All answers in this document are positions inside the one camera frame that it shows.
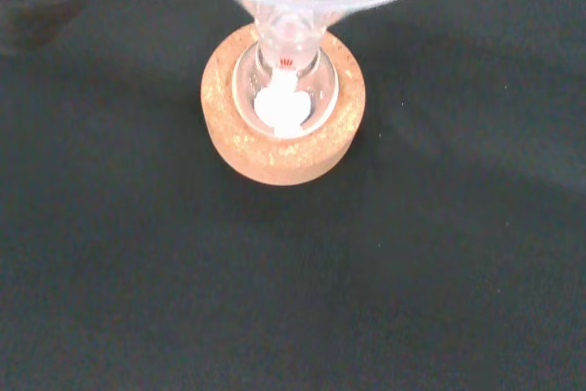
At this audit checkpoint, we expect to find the cork ring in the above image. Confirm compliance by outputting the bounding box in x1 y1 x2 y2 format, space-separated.
200 22 367 187

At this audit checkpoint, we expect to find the black bench cloth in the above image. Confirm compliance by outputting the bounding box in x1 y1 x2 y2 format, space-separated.
0 0 586 391

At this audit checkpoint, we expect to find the clear round-bottom flask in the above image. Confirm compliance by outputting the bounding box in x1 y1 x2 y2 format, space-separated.
232 0 340 140

